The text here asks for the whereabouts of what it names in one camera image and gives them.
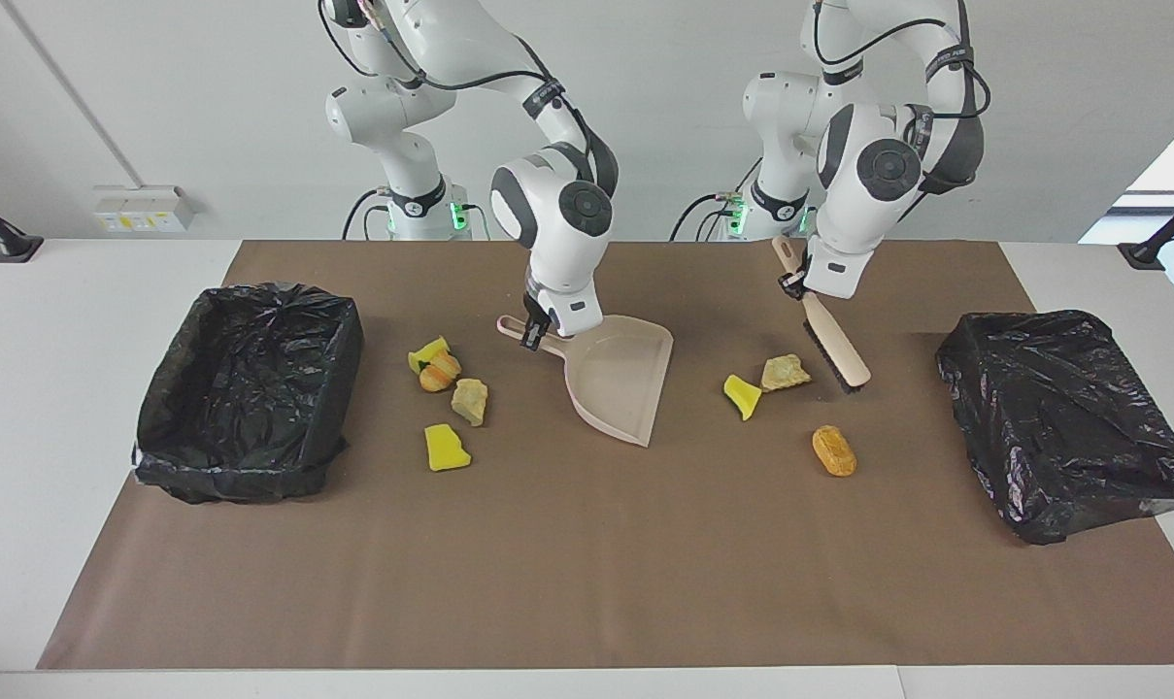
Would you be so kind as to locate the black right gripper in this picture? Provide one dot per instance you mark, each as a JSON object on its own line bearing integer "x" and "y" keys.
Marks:
{"x": 542, "y": 311}

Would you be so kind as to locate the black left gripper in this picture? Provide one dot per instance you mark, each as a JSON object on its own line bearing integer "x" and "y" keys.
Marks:
{"x": 800, "y": 284}

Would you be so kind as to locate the beige hand brush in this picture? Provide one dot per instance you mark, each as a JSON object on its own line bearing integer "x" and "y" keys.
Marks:
{"x": 834, "y": 345}

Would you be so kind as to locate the beige sponge chunk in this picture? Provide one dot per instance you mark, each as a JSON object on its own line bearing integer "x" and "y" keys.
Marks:
{"x": 786, "y": 373}

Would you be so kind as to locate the small beige bread chunk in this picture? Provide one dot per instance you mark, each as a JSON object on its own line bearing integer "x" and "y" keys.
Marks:
{"x": 470, "y": 402}

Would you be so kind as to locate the pink plastic dustpan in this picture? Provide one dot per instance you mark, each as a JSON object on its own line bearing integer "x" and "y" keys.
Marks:
{"x": 620, "y": 379}

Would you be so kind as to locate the orange striped croissant piece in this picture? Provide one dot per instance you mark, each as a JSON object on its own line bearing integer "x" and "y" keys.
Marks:
{"x": 440, "y": 373}

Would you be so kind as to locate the yellow green sponge strip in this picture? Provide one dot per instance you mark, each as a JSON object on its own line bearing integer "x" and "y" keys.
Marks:
{"x": 426, "y": 352}

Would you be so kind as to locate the yellow sponge piece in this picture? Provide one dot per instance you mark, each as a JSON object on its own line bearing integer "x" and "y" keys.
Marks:
{"x": 742, "y": 396}

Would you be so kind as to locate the yellow notched sponge chunk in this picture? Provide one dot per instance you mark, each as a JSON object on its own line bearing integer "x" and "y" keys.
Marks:
{"x": 444, "y": 449}

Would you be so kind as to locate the orange bread roll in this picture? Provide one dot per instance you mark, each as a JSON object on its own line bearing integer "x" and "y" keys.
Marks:
{"x": 834, "y": 451}

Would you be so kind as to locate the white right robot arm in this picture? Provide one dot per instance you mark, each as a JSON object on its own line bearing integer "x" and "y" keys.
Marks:
{"x": 548, "y": 252}

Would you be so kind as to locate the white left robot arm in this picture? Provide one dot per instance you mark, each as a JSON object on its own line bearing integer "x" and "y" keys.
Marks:
{"x": 854, "y": 214}

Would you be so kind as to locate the open bin with black bag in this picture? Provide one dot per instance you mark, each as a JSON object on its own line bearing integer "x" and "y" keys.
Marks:
{"x": 247, "y": 388}

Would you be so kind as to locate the bin wrapped in black bag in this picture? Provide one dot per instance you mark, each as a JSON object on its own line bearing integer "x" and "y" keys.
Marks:
{"x": 1062, "y": 417}

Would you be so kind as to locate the brown paper table mat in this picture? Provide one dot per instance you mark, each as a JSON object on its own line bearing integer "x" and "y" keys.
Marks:
{"x": 586, "y": 612}

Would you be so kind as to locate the black clamp stand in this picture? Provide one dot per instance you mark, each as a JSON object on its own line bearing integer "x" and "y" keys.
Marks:
{"x": 1145, "y": 254}
{"x": 14, "y": 245}

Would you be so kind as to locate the white wall socket box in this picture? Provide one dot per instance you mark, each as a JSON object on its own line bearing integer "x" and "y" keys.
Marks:
{"x": 145, "y": 209}

